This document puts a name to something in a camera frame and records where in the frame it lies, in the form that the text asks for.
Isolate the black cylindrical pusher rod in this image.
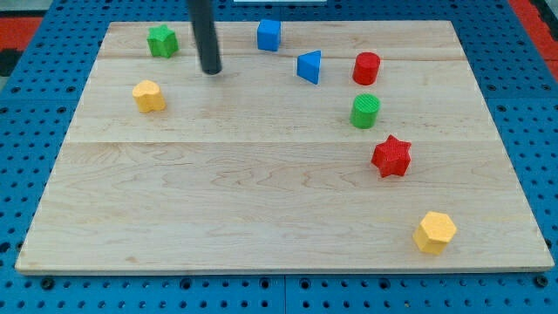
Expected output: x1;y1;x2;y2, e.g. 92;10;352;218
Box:
186;0;222;75

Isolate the blue triangle block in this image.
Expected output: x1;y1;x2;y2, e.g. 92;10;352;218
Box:
296;51;322;85

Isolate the yellow heart block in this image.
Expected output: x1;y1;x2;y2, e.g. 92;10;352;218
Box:
132;80;167;113

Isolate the green star block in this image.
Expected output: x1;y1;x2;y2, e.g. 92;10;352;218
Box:
146;24;179;58

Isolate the blue cube block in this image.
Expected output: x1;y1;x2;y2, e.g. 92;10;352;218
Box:
256;19;282;51

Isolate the red cylinder block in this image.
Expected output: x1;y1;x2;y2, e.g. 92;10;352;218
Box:
352;51;381;85

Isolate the green cylinder block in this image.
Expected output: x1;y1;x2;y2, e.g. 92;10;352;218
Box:
350;93;381;129

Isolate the wooden board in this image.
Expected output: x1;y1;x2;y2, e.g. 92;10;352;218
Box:
16;21;554;276

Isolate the red star block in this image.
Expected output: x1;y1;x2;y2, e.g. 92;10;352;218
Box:
371;134;412;177

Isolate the yellow hexagon block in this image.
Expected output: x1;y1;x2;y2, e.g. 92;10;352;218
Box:
412;211;458;255

